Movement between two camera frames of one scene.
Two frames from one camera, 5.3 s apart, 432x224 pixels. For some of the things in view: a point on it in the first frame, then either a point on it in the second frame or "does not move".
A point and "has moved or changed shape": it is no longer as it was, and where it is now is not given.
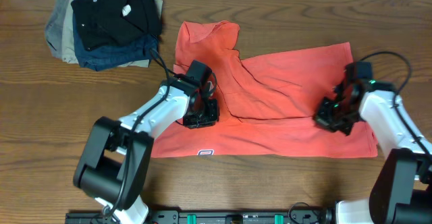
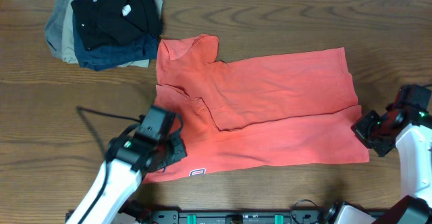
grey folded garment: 54,24 does not move
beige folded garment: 69,52 does not move
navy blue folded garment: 138,52 does not move
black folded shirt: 117,17 does not move
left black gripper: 211,121 to 181,151
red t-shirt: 268,104 has moved or changed shape
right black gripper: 320,119 to 359,128
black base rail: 212,216 does not move
